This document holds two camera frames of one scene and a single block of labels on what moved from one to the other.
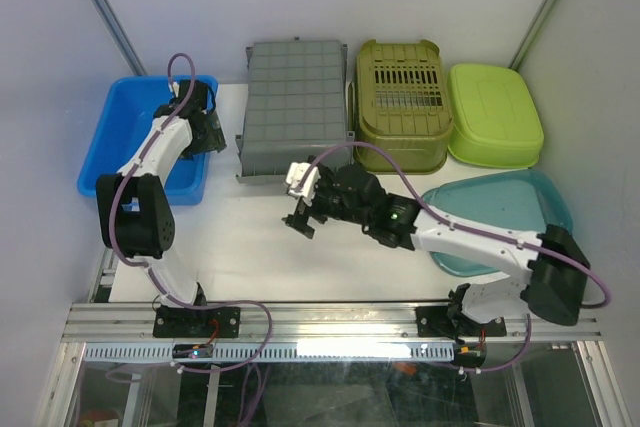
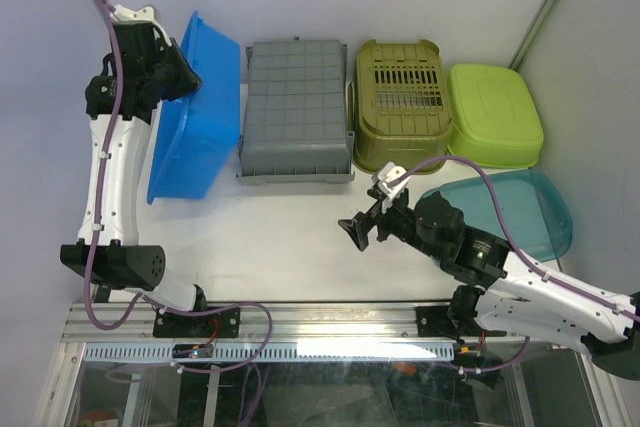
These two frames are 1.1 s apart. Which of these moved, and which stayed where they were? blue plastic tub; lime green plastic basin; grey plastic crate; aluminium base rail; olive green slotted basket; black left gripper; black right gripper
Moved: black right gripper; blue plastic tub; black left gripper
Stayed: olive green slotted basket; lime green plastic basin; grey plastic crate; aluminium base rail
